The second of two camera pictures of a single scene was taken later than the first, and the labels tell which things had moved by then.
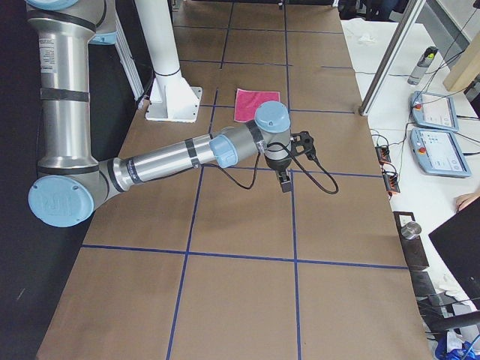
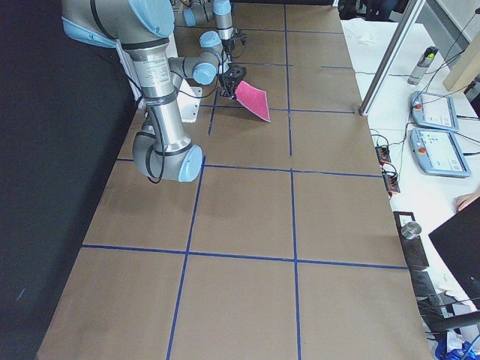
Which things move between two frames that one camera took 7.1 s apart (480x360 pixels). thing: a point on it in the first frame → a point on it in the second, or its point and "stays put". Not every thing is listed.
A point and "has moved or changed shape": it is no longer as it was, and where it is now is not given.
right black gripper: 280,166 → 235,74
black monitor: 458,241 stays put
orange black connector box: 382,153 stays put
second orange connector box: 391,181 stays put
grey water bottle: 421,66 stays put
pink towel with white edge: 247,101 has moved or changed shape
